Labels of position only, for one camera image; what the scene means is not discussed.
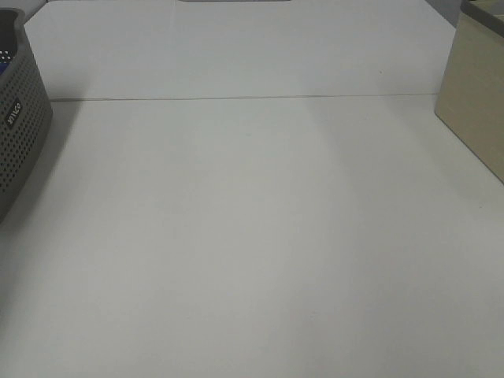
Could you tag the blue towel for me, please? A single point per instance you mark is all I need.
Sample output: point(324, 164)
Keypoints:
point(6, 58)

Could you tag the beige storage box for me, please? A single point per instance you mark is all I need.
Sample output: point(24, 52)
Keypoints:
point(470, 100)

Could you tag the grey perforated plastic basket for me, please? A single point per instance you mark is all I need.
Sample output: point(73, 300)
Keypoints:
point(26, 112)

